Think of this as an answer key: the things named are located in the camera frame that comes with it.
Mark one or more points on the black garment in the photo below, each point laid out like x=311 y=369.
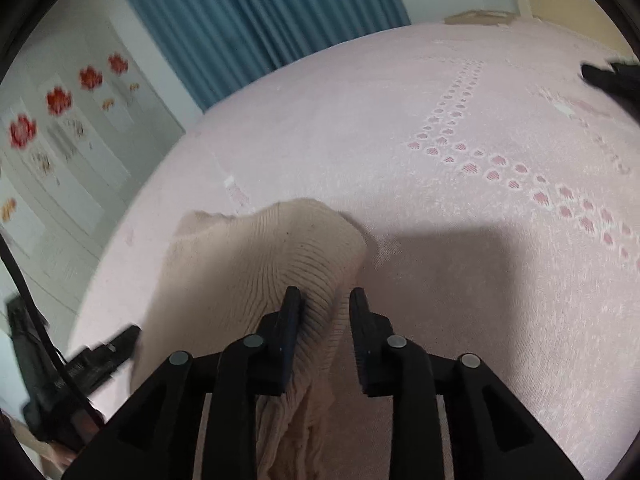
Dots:
x=617 y=80

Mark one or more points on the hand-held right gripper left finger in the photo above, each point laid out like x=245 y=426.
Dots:
x=290 y=340

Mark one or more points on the red flower sticker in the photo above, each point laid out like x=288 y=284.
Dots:
x=59 y=101
x=90 y=78

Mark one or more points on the blue curtain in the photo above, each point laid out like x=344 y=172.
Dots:
x=265 y=15

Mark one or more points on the beige wooden cabinet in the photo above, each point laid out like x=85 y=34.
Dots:
x=565 y=5

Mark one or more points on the beige knitted sweater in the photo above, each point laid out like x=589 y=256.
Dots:
x=260 y=260

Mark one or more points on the pink paw-print bedspread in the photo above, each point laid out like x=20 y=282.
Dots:
x=375 y=110

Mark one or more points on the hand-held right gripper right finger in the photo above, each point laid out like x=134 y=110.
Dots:
x=362 y=345

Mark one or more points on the cardboard box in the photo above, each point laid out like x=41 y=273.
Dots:
x=480 y=17

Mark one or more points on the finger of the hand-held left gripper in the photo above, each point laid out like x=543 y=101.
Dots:
x=125 y=340

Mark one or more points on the white wardrobe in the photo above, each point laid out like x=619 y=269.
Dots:
x=75 y=185

